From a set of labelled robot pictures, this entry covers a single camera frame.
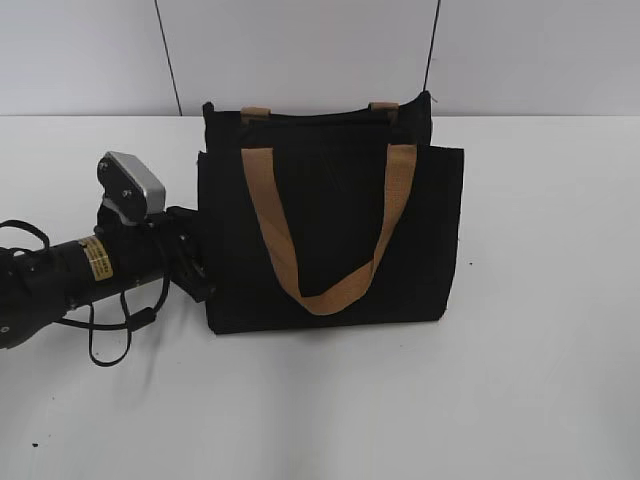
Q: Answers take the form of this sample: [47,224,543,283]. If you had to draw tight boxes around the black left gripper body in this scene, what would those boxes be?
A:
[95,203,184,295]

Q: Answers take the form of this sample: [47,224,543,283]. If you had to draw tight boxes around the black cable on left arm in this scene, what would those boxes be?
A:
[0,218,171,369]

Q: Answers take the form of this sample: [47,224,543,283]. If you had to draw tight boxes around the black tote bag tan handles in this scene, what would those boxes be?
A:
[197,91,464,335]

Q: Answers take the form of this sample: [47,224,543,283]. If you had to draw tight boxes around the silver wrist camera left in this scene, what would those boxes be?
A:
[97,151,166,225]

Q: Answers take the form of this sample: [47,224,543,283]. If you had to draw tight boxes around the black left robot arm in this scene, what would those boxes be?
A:
[1,207,215,349]

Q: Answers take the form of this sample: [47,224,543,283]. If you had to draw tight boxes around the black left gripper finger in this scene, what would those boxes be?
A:
[166,206,199,235]
[170,250,216,303]

